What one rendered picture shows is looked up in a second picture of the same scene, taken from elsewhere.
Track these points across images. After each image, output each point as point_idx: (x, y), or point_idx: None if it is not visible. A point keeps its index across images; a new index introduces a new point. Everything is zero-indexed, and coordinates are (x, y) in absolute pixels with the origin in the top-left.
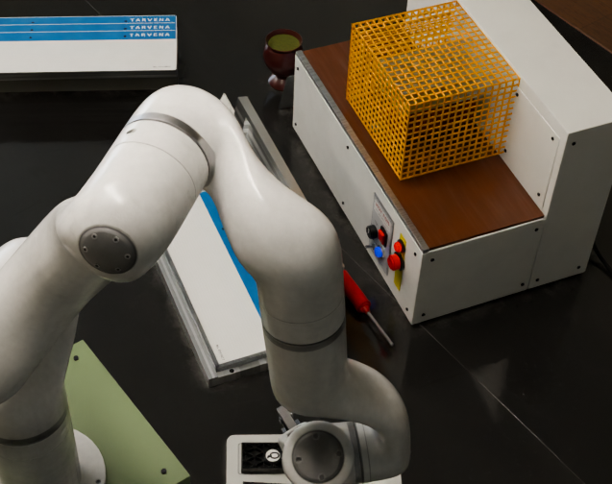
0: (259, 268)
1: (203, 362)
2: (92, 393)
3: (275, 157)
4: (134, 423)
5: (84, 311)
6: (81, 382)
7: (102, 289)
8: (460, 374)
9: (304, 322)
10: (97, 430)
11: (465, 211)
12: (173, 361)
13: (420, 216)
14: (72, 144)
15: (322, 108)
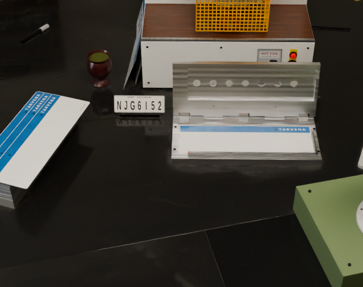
0: None
1: (309, 159)
2: (337, 189)
3: (230, 63)
4: None
5: (245, 201)
6: (327, 192)
7: (231, 189)
8: (342, 85)
9: None
10: None
11: (293, 23)
12: (297, 174)
13: (290, 35)
14: (97, 176)
15: (184, 48)
